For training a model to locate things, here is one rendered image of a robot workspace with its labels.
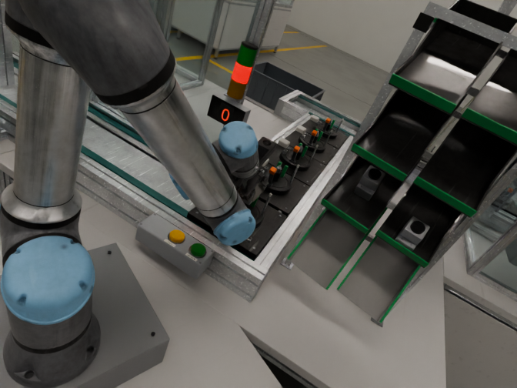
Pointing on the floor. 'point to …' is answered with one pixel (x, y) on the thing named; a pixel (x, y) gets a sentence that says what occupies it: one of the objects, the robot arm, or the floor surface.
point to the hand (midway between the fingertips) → (253, 184)
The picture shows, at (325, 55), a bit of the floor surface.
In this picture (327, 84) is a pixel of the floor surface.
